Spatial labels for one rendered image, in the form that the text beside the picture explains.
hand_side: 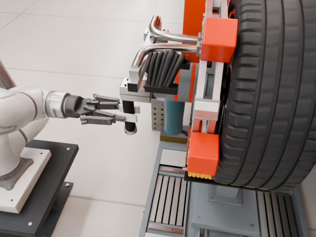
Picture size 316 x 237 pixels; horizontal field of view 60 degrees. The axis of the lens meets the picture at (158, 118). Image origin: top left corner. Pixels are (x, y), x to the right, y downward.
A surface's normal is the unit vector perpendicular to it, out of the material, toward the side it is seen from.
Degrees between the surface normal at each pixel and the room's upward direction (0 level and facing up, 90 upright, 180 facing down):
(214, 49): 125
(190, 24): 90
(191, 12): 90
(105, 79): 0
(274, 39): 33
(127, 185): 0
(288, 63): 43
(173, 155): 0
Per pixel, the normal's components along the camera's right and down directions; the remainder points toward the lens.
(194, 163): -0.17, 0.68
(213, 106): -0.12, -0.04
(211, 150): 0.00, -0.73
